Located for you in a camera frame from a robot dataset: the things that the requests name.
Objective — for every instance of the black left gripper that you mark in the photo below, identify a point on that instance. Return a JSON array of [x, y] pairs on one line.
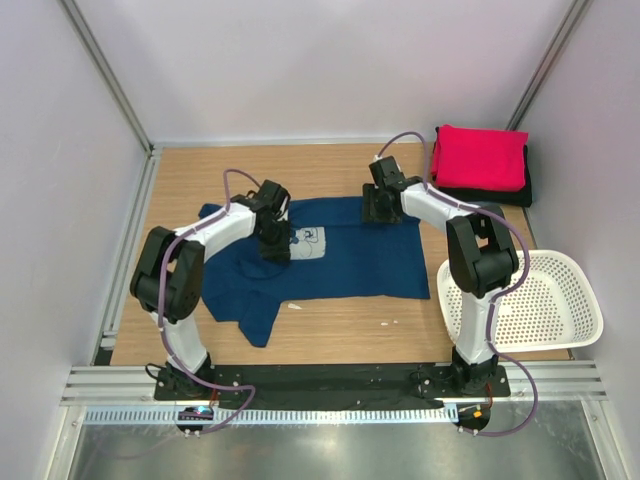
[[282, 249]]

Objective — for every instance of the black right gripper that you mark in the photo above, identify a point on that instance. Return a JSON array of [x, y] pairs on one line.
[[368, 210]]

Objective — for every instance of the blue printed t-shirt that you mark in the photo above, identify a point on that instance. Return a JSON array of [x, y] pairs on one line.
[[334, 254]]

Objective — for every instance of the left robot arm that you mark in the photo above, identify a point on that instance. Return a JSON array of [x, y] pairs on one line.
[[168, 277]]

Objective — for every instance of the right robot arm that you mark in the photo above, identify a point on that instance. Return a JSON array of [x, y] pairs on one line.
[[481, 256]]

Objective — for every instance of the folded pink t-shirt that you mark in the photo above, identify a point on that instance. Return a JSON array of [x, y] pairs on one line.
[[480, 159]]

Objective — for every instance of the folded grey t-shirt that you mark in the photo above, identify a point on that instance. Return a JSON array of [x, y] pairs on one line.
[[481, 204]]

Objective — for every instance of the folded black t-shirt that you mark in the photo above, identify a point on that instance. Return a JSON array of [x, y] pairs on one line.
[[521, 198]]

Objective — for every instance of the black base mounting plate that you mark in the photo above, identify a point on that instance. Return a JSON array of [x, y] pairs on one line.
[[333, 387]]

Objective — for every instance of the white perforated plastic basket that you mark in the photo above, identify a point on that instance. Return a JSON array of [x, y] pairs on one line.
[[550, 305]]

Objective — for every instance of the white slotted cable duct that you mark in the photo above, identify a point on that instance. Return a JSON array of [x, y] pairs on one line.
[[202, 415]]

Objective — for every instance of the aluminium rail frame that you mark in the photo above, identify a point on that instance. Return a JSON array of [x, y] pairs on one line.
[[130, 385]]

